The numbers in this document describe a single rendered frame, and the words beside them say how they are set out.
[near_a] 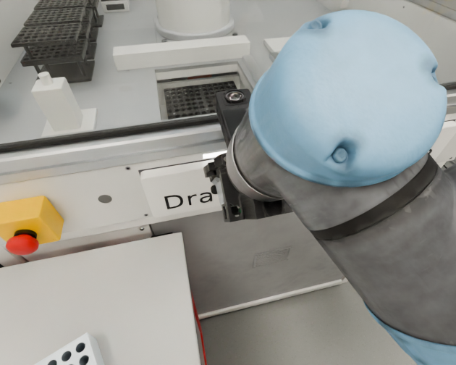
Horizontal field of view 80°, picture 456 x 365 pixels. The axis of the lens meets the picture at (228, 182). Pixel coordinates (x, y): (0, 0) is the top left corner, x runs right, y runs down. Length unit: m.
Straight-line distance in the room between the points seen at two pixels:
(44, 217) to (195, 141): 0.26
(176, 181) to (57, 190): 0.19
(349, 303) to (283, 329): 0.32
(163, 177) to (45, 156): 0.16
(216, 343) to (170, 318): 0.77
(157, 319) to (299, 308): 0.91
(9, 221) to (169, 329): 0.29
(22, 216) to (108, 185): 0.12
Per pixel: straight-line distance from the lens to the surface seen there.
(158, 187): 0.47
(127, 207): 0.53
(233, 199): 0.31
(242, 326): 1.28
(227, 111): 0.32
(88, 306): 0.56
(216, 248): 0.74
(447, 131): 0.68
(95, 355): 0.49
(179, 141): 0.42
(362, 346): 1.38
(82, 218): 0.56
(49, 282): 0.61
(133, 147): 0.43
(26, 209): 0.51
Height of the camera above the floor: 1.24
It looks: 48 degrees down
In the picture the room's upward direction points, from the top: straight up
